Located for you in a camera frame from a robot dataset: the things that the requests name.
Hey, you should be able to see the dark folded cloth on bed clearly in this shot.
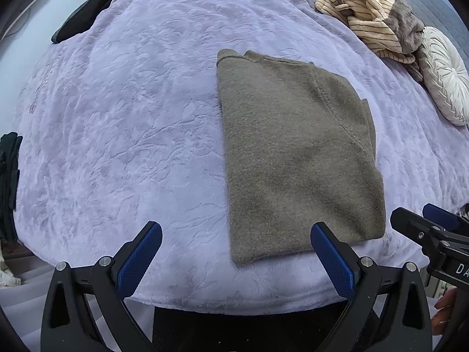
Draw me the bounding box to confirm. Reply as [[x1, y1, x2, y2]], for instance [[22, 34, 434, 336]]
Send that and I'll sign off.
[[51, 0, 113, 44]]

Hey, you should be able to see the wall mounted monitor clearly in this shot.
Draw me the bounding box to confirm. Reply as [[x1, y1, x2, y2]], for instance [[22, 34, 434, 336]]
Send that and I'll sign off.
[[1, 0, 37, 40]]

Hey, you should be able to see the person's right hand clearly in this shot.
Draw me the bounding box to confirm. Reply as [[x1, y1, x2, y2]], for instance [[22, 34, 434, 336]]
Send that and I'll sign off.
[[431, 288, 457, 335]]

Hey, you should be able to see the dark green hanging garment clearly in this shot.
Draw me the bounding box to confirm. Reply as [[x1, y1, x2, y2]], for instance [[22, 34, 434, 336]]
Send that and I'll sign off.
[[1, 132, 23, 243]]

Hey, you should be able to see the white round pleated pillow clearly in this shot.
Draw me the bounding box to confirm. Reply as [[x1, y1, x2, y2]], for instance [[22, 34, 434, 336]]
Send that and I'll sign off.
[[417, 26, 468, 126]]

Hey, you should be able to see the grey fuzzy garment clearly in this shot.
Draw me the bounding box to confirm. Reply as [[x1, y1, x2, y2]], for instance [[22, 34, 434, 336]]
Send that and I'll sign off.
[[331, 0, 428, 84]]

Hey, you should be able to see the brown knit sweater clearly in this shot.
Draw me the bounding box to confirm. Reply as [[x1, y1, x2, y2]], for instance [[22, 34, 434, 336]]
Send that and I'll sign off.
[[217, 49, 385, 265]]

